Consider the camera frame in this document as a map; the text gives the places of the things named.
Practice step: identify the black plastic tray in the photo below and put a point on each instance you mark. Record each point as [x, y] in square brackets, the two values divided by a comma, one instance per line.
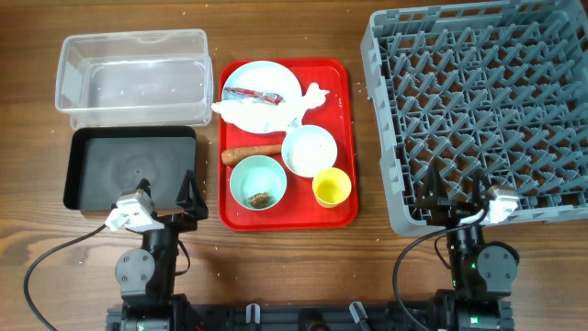
[106, 162]

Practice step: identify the light blue bowl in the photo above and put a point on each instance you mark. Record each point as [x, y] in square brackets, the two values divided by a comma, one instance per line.
[306, 130]

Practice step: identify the brown food scrap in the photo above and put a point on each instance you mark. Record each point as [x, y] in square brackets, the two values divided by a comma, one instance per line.
[259, 200]

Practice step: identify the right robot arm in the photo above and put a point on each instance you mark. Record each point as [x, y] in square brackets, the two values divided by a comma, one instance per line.
[482, 272]

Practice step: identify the red serving tray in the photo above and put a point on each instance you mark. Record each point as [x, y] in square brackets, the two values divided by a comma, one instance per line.
[298, 209]

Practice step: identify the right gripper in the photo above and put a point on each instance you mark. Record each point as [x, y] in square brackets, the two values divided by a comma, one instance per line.
[450, 211]

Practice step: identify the grey dishwasher rack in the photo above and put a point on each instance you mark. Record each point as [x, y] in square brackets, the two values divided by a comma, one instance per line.
[498, 87]

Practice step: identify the white tissue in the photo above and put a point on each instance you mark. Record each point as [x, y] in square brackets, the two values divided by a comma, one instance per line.
[260, 118]

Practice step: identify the clear plastic bin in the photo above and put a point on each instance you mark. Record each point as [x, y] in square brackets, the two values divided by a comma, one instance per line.
[136, 78]

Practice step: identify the orange carrot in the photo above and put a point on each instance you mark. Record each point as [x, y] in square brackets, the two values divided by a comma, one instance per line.
[232, 157]

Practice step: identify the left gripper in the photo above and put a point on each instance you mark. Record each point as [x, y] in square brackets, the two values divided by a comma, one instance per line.
[186, 221]

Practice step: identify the white plastic spoon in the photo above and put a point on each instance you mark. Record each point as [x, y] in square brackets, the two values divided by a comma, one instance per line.
[295, 124]

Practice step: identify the red snack wrapper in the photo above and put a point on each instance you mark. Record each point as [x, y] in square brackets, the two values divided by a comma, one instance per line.
[266, 97]

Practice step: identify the white rice pile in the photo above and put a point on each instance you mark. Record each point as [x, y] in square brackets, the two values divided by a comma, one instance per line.
[310, 154]

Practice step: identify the yellow plastic cup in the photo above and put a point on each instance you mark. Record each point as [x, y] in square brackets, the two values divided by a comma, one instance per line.
[331, 187]

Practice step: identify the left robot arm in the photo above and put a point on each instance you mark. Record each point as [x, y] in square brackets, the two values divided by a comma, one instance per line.
[146, 275]

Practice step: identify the light blue plate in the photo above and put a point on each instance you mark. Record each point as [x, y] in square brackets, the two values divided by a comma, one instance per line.
[264, 76]

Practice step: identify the mint green bowl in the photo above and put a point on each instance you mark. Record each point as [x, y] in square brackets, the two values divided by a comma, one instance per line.
[258, 174]

